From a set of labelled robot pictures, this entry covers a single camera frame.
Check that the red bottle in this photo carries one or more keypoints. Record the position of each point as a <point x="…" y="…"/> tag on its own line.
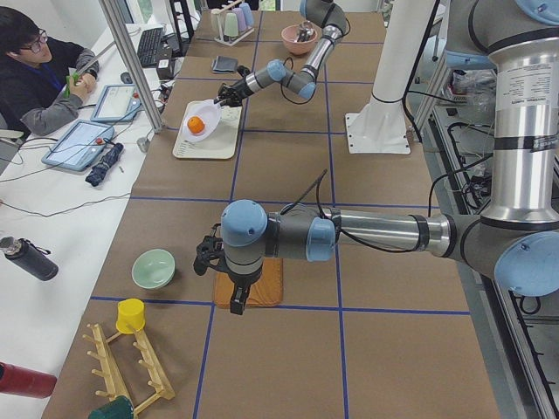
<point x="22" y="381"/>

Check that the small metal tin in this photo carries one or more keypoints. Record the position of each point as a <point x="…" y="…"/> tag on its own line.
<point x="143" y="144"/>

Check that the computer mouse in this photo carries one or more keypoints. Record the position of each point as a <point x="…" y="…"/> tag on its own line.
<point x="126" y="78"/>

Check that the cream bear tray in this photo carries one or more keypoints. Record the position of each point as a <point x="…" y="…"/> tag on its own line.
<point x="221" y="144"/>

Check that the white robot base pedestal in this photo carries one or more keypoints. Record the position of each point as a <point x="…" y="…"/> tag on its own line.
<point x="380" y="127"/>

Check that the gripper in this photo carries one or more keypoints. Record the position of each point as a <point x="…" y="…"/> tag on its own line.
<point x="234" y="92"/>
<point x="243" y="281"/>

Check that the wooden cup rack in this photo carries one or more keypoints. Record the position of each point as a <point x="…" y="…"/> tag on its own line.
<point x="130" y="368"/>

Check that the person in dark hoodie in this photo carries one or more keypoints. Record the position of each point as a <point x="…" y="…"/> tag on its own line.
<point x="44" y="81"/>

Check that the black bottle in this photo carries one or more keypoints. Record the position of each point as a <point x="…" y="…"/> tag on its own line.
<point x="23" y="253"/>

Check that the green ceramic bowl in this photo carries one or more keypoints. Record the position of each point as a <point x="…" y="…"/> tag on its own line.
<point x="153" y="269"/>

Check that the dark green cup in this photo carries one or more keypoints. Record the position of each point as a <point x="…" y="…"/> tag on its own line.
<point x="119" y="408"/>

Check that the metal scoop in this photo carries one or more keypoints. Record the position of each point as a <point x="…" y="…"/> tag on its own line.
<point x="305" y="32"/>

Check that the yellow cup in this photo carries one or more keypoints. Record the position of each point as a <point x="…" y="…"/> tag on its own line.
<point x="130" y="316"/>

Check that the teach pendant upper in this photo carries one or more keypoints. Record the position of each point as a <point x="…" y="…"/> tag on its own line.
<point x="117" y="103"/>

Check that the dark grey folded cloth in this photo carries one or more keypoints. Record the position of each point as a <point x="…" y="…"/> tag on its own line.
<point x="222" y="64"/>

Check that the aluminium frame post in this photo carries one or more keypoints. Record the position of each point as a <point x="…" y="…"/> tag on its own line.
<point x="128" y="54"/>

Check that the blue cup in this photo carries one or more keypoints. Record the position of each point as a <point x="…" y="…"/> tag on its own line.
<point x="247" y="13"/>

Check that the teach pendant lower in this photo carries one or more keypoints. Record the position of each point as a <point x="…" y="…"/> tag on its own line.
<point x="79" y="146"/>

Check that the orange fruit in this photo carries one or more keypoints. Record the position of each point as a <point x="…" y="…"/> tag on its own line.
<point x="195" y="125"/>

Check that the pink bowl with ice cubes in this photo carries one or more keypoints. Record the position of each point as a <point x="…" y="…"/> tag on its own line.
<point x="289" y="35"/>

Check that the black keyboard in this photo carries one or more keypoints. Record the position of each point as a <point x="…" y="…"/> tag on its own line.
<point x="149" y="46"/>

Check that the white wire cup rack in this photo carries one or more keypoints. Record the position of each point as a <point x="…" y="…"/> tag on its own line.
<point x="217" y="22"/>

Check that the folded navy umbrella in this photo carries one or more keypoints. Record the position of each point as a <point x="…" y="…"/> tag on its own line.
<point x="99" y="171"/>

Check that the white round plate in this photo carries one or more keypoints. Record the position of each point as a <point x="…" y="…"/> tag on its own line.
<point x="205" y="109"/>

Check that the purple cup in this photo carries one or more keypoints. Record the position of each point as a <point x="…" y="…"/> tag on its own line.
<point x="240" y="16"/>

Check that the teach pendant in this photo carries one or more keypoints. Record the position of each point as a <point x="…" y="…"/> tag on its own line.
<point x="79" y="146"/>
<point x="117" y="103"/>

